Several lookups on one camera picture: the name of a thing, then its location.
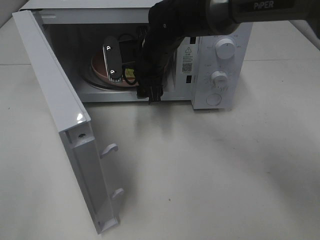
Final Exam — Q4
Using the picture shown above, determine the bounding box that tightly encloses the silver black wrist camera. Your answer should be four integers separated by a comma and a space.
102, 36, 123, 84

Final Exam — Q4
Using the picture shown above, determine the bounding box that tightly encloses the round white door-release button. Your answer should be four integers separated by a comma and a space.
206, 93, 222, 106

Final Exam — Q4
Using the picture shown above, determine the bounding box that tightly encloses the glass microwave turntable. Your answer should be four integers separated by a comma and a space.
79, 65, 136, 91

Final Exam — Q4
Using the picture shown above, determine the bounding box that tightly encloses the white warning label sticker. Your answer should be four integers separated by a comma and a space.
181, 46, 195, 74

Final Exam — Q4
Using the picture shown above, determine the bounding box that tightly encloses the white timer knob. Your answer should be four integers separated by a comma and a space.
210, 71, 228, 89

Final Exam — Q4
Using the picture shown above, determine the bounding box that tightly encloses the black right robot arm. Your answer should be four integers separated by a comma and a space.
134, 0, 320, 103

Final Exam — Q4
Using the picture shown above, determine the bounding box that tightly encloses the upper white power knob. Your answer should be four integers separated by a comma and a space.
214, 37, 236, 60

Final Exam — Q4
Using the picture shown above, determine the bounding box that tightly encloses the white microwave door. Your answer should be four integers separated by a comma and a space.
12, 10, 124, 234

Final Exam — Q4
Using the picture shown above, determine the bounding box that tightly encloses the toast lettuce sandwich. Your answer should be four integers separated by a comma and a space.
123, 66, 136, 81

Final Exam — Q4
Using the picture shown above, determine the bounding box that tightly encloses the black camera cable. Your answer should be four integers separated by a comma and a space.
117, 27, 151, 86

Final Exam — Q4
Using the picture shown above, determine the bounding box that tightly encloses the pink round plate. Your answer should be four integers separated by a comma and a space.
91, 51, 139, 87

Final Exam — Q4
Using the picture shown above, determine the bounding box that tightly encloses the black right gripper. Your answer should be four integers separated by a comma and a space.
117, 37, 173, 105

